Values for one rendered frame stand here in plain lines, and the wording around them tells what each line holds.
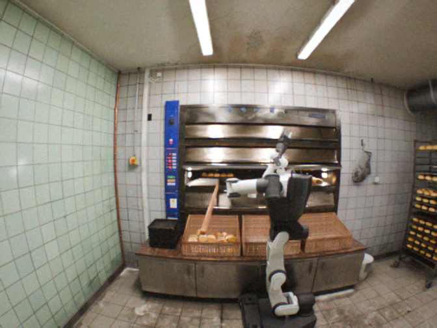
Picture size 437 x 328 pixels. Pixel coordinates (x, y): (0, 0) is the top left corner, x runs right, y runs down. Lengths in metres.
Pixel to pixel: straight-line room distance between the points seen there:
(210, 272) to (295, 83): 2.24
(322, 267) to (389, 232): 1.55
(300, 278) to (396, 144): 2.23
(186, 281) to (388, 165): 2.90
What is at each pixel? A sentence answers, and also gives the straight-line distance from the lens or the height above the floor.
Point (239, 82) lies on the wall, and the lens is 2.37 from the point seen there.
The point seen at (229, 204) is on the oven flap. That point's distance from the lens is 2.28.
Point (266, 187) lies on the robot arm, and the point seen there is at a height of 1.35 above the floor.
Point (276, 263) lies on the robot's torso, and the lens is 1.58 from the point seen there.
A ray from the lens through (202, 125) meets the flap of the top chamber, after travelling 2.29.
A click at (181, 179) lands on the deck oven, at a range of 2.30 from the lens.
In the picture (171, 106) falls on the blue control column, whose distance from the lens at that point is 2.34.
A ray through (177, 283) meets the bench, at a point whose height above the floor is 0.26.
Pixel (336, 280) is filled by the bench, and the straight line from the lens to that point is 2.46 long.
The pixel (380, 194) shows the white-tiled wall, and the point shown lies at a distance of 3.11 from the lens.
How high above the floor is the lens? 1.55
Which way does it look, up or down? 3 degrees down
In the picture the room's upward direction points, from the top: straight up
